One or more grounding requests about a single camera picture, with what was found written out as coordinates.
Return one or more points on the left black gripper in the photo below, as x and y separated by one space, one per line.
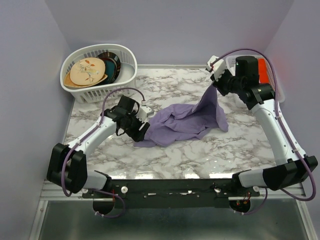
137 135

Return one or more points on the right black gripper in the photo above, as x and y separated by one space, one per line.
216 83

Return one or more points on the white rectangular tray basket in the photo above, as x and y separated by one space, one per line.
231 65

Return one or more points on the purple t shirt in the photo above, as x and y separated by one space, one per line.
182 122

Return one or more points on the white oval dish basket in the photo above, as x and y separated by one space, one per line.
93 94

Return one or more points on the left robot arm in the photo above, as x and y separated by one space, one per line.
68 162

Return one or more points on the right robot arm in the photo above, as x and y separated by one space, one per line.
292 162

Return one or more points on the orange rolled t shirt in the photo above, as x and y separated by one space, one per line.
263 71

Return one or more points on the dark teal plate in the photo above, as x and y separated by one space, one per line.
110 71

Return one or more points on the beige floral plate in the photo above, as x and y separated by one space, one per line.
87 71

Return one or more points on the black rimmed plate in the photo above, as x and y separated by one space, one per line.
115 60

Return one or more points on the orange leaf shaped plate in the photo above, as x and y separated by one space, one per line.
68 83

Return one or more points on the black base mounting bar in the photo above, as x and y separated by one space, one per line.
179 193

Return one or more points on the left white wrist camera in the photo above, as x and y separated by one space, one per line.
144 112

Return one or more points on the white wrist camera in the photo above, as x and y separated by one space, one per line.
144 112
216 67

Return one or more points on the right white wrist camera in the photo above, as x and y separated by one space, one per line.
216 67

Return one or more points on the aluminium rail frame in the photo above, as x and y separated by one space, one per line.
53 192

